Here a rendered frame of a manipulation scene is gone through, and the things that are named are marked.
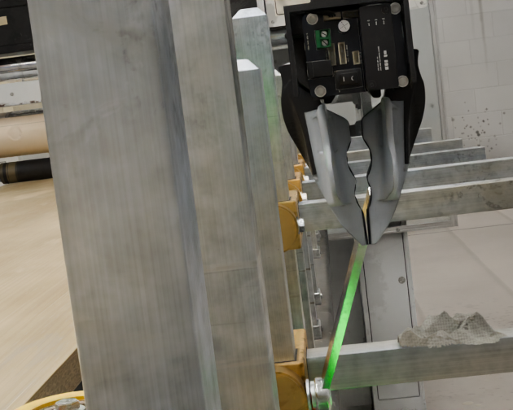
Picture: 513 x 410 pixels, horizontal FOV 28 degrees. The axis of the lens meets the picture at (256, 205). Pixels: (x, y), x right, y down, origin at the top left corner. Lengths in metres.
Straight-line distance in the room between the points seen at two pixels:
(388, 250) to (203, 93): 2.62
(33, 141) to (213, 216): 2.69
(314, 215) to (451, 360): 0.29
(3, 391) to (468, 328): 0.37
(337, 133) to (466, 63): 8.98
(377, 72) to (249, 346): 0.17
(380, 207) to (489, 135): 9.01
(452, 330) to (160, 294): 0.59
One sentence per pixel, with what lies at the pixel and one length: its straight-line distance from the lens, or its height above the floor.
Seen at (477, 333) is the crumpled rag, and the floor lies 0.87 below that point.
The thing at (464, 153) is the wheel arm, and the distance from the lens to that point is 1.60.
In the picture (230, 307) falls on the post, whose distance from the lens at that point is 0.55.
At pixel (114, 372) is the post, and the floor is 1.01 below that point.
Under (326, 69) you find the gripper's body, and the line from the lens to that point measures 0.59.
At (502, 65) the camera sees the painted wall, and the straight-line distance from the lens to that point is 9.67.
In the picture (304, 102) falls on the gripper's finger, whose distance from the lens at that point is 0.65.
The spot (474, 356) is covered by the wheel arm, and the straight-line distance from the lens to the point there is 0.86.
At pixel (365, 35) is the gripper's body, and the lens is 0.59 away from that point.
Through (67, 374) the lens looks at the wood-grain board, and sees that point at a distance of 0.80.
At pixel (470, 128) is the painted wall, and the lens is 9.63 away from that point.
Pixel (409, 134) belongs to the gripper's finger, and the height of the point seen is 1.04.
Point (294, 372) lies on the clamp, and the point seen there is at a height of 0.86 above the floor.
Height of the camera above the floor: 1.08
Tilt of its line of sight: 6 degrees down
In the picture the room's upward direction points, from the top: 7 degrees counter-clockwise
